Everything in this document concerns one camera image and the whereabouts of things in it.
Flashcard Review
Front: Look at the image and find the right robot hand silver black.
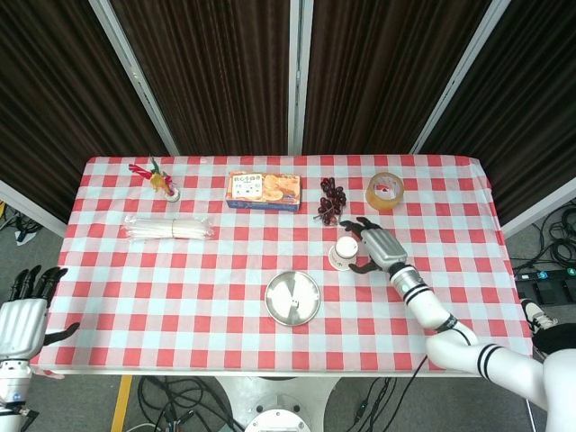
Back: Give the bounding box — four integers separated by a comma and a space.
339, 217, 410, 275

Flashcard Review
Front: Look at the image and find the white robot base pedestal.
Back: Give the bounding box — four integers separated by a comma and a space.
211, 375, 343, 432

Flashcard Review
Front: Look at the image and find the red white checkered tablecloth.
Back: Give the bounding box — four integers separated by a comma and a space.
33, 155, 535, 378

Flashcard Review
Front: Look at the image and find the black trouser leg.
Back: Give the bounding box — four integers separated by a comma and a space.
533, 322, 576, 360

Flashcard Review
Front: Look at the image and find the white sneaker shoe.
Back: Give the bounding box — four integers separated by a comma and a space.
520, 298, 559, 335

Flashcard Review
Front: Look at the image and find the pack of white straws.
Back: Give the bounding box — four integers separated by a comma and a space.
120, 214, 216, 244

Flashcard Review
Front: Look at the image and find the black cable bundle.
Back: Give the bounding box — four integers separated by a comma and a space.
512, 209, 576, 274
330, 355, 428, 427
134, 375, 247, 432
0, 201, 44, 247

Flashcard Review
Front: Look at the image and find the white partition frame post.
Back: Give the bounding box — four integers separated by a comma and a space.
0, 178, 68, 239
88, 0, 182, 157
409, 0, 515, 157
286, 0, 315, 157
500, 175, 576, 239

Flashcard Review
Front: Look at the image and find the clear yellowish tape roll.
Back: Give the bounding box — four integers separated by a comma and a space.
364, 171, 405, 212

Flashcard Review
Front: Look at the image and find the black foot pedal box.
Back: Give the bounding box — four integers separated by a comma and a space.
533, 277, 576, 308

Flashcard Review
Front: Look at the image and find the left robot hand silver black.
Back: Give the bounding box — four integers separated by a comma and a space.
0, 265, 81, 361

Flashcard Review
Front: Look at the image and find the dark brown partition panel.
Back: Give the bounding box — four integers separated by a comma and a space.
421, 0, 576, 225
301, 0, 492, 157
111, 0, 293, 157
0, 0, 168, 222

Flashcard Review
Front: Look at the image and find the round metal plate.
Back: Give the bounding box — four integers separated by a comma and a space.
264, 270, 322, 327

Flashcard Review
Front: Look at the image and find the orange blue biscuit box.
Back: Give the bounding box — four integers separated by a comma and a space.
225, 169, 302, 212

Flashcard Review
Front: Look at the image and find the white paper cup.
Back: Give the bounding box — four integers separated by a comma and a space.
327, 236, 360, 273

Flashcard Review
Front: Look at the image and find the dark red grape bunch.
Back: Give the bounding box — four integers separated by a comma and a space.
313, 176, 347, 226

